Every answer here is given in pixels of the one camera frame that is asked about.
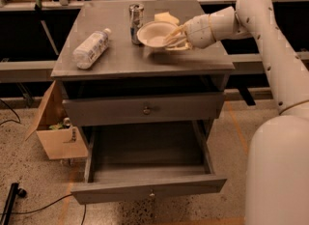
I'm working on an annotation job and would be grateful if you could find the silver redbull can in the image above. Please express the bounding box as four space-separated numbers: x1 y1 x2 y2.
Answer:
128 3 144 44

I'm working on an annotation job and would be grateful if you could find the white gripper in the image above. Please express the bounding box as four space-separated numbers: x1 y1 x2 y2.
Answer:
164 14 215 51

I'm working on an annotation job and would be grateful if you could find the black bar on floor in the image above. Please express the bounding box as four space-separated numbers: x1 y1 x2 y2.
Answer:
0 183 27 225

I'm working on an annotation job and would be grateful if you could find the grey wooden cabinet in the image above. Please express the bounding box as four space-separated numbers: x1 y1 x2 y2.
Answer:
50 0 236 184

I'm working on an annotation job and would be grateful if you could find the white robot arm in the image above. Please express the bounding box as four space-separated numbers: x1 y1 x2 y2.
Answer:
164 0 309 225

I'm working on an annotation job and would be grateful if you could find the white paper bowl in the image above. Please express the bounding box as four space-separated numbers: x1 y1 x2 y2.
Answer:
137 21 177 48

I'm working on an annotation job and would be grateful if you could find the open grey lower drawer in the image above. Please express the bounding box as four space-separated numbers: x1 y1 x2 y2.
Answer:
71 121 227 204

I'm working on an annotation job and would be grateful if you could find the yellow sponge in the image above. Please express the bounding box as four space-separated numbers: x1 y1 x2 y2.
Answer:
154 12 180 25

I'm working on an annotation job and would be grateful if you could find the closed grey upper drawer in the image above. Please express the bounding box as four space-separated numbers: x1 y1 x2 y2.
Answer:
63 92 224 127

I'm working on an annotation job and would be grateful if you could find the black floor cable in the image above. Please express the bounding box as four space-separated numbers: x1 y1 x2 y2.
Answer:
0 193 88 225

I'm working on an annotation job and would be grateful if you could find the clear plastic water bottle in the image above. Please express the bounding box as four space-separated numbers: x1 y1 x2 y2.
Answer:
72 28 111 70

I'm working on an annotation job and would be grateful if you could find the cardboard box on floor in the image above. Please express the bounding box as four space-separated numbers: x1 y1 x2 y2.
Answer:
25 81 88 159

